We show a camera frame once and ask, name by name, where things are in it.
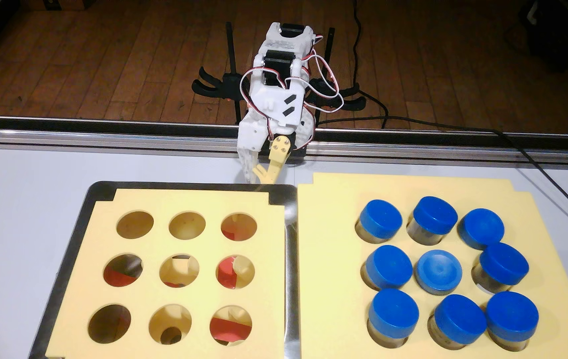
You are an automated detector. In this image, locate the white lattice gripper finger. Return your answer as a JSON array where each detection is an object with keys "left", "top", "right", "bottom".
[{"left": 237, "top": 147, "right": 262, "bottom": 184}]

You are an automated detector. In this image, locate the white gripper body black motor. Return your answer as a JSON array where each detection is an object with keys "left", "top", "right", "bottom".
[{"left": 236, "top": 107, "right": 315, "bottom": 153}]

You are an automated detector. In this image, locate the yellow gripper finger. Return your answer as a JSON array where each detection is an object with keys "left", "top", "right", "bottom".
[{"left": 252, "top": 136, "right": 293, "bottom": 184}]

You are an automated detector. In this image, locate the blue-capped test tube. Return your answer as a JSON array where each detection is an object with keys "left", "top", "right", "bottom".
[
  {"left": 485, "top": 291, "right": 539, "bottom": 352},
  {"left": 407, "top": 196, "right": 458, "bottom": 246},
  {"left": 361, "top": 244, "right": 413, "bottom": 292},
  {"left": 427, "top": 294, "right": 488, "bottom": 350},
  {"left": 415, "top": 249, "right": 463, "bottom": 296},
  {"left": 472, "top": 242, "right": 530, "bottom": 295},
  {"left": 355, "top": 199, "right": 403, "bottom": 244},
  {"left": 367, "top": 288, "right": 420, "bottom": 349},
  {"left": 458, "top": 208, "right": 505, "bottom": 251}
]

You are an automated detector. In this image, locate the black bar clamp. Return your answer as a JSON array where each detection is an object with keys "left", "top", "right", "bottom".
[
  {"left": 192, "top": 21, "right": 257, "bottom": 125},
  {"left": 306, "top": 27, "right": 367, "bottom": 125}
]

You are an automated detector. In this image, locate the yellow foam tube rack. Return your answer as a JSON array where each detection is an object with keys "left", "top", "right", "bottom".
[
  {"left": 45, "top": 188, "right": 287, "bottom": 359},
  {"left": 296, "top": 172, "right": 568, "bottom": 359}
]

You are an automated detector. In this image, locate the red rack under foam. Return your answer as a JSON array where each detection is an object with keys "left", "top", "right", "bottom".
[{"left": 103, "top": 219, "right": 257, "bottom": 346}]

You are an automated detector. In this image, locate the steel tray with black rim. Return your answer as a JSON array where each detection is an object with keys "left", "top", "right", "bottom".
[{"left": 27, "top": 180, "right": 301, "bottom": 359}]

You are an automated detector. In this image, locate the black bag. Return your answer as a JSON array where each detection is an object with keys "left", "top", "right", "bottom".
[{"left": 502, "top": 0, "right": 568, "bottom": 73}]

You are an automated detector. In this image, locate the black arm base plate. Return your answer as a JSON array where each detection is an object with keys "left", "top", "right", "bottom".
[{"left": 259, "top": 135, "right": 310, "bottom": 166}]

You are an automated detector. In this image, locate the aluminium table edge rail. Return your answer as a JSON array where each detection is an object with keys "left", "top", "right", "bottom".
[{"left": 0, "top": 115, "right": 568, "bottom": 166}]

